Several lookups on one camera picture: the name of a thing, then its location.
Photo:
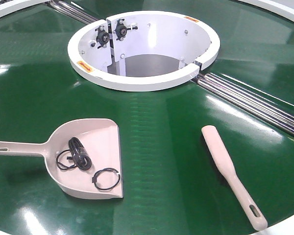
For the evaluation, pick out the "steel conveyor rollers right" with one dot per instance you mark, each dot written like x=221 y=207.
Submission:
x=247 y=100

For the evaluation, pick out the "steel conveyor rollers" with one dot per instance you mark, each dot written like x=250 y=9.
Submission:
x=247 y=100
x=71 y=11

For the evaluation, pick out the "steel conveyor rollers left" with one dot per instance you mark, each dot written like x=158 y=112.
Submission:
x=71 y=11

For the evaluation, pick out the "pink plastic dustpan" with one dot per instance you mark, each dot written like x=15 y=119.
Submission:
x=82 y=156

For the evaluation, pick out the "black pillow block bearing right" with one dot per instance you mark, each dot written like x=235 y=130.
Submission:
x=121 y=29

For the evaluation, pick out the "black pillow block bearing left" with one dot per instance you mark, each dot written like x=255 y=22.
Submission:
x=103 y=37

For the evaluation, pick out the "white outer conveyor rim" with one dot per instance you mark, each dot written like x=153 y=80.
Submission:
x=149 y=17

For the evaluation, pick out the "pink hand brush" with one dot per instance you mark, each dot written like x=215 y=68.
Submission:
x=226 y=167

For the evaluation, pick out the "black pillow block bearing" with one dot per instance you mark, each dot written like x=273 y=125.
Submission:
x=103 y=37
x=121 y=29

